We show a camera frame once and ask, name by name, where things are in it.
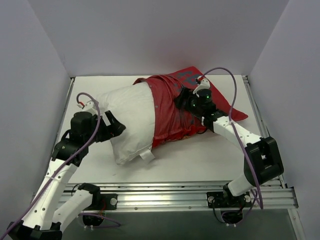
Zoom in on white pillow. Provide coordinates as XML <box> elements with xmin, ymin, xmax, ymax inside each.
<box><xmin>96</xmin><ymin>82</ymin><xmax>155</xmax><ymax>165</ymax></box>

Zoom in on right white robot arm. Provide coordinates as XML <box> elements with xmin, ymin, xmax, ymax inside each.
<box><xmin>174</xmin><ymin>87</ymin><xmax>284</xmax><ymax>207</ymax></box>

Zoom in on aluminium mounting rail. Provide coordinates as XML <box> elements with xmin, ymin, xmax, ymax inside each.
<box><xmin>53</xmin><ymin>180</ymin><xmax>298</xmax><ymax>213</ymax></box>

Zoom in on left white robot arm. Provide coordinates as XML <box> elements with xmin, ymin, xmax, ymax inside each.
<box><xmin>7</xmin><ymin>110</ymin><xmax>126</xmax><ymax>240</ymax></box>

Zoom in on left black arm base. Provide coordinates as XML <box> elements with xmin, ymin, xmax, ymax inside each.
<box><xmin>84</xmin><ymin>193</ymin><xmax>118</xmax><ymax>211</ymax></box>

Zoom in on red printed pillowcase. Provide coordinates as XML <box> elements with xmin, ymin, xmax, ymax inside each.
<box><xmin>135</xmin><ymin>66</ymin><xmax>248</xmax><ymax>148</ymax></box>

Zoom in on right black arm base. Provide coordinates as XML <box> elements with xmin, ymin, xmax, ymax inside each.
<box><xmin>206</xmin><ymin>191</ymin><xmax>252</xmax><ymax>209</ymax></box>

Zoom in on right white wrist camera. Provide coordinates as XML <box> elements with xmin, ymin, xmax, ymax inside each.
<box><xmin>193</xmin><ymin>77</ymin><xmax>211</xmax><ymax>94</ymax></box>

